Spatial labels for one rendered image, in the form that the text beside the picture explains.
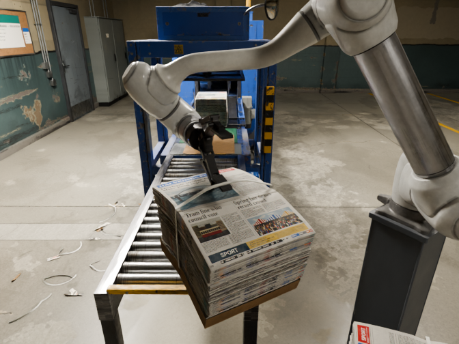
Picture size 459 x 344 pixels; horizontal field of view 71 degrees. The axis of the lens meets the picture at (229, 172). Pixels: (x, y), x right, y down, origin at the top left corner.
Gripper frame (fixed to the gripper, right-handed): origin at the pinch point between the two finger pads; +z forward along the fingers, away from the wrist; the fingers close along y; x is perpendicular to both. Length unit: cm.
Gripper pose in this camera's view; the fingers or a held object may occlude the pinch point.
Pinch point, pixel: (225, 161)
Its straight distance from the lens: 80.5
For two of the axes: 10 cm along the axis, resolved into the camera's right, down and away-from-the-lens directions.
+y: -0.1, 8.9, 4.6
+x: -9.0, 1.9, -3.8
